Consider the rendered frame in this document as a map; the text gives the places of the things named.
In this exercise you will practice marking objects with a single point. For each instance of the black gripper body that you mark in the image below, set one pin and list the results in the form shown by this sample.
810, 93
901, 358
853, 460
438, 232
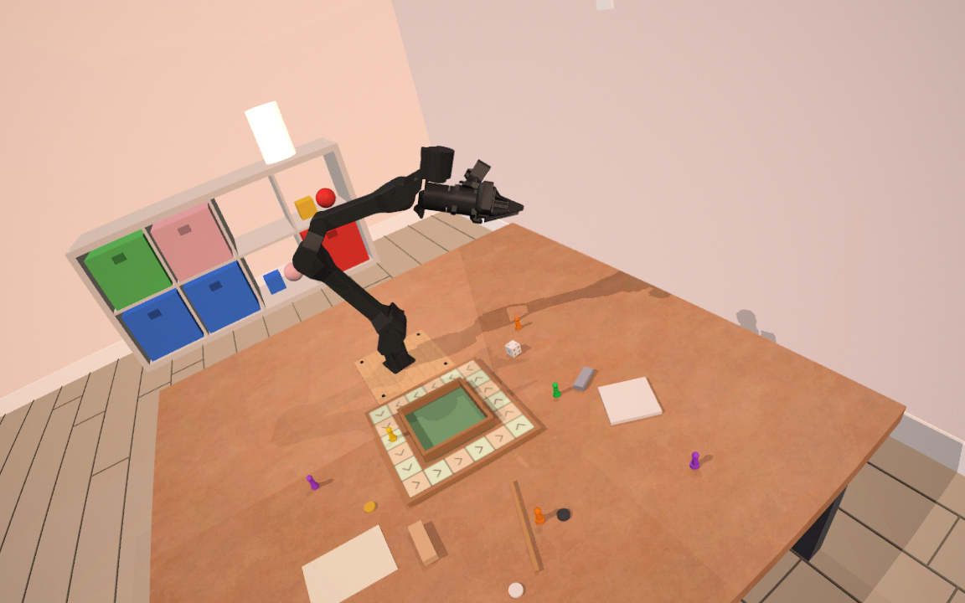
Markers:
472, 202

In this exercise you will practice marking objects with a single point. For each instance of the white die with black pips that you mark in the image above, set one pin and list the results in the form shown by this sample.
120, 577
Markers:
513, 349

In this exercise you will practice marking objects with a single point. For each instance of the grey flat bar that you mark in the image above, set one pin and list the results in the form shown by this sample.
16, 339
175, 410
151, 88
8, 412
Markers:
583, 378

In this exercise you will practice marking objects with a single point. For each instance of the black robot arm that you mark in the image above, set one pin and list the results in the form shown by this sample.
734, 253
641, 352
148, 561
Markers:
314, 261

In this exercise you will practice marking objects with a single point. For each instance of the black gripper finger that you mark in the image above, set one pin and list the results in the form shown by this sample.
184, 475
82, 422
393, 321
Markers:
499, 217
502, 205

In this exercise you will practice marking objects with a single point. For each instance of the pale pink flat square tile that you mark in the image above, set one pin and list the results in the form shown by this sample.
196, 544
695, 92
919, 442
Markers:
629, 400

